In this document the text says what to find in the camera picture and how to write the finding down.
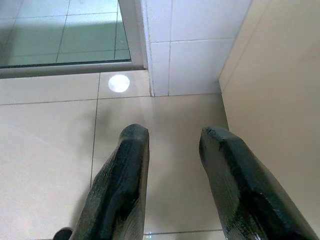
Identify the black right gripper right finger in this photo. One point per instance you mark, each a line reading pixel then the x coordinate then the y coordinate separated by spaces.
pixel 240 190

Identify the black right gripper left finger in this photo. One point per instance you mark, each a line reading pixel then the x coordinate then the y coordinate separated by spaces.
pixel 120 180

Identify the beige cabinet side panel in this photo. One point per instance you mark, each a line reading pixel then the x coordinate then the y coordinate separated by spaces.
pixel 280 100

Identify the grey framed glass door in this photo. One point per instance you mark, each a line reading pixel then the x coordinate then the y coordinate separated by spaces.
pixel 75 37

